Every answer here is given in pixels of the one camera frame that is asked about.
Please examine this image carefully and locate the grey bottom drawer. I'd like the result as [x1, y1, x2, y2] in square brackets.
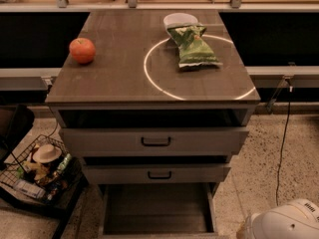
[99, 183, 228, 239]

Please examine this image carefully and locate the grey drawer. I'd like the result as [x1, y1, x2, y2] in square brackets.
[83, 164, 230, 184]
[60, 126, 248, 157]
[99, 183, 228, 239]

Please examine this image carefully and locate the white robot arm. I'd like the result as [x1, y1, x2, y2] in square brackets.
[236, 198, 319, 239]

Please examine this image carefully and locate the grey three-drawer cabinet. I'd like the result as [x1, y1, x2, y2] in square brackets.
[45, 9, 261, 239]

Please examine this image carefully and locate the grey top drawer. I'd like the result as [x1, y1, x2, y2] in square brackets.
[60, 126, 248, 157]

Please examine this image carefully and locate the grey middle drawer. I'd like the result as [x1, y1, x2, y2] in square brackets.
[83, 164, 230, 184]

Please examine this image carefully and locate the green chip bag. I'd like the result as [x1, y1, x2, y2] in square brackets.
[166, 24, 221, 69]

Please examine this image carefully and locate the white bowl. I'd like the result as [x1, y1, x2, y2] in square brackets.
[163, 13, 198, 30]

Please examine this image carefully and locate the red apple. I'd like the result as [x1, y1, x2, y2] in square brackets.
[69, 38, 96, 64]

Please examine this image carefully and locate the green bottle in basket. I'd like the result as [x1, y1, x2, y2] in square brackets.
[57, 153, 72, 174]

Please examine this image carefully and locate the white cap in basket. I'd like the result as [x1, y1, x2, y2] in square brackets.
[33, 143, 62, 163]

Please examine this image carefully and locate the black low side table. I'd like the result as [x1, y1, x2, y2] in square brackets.
[0, 158, 88, 239]

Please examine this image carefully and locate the white packet in basket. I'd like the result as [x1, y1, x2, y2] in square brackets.
[13, 179, 46, 199]

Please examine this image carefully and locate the black wire basket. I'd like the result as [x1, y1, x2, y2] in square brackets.
[5, 135, 69, 203]

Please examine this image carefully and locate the black floor cable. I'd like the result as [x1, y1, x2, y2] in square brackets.
[274, 85, 294, 207]

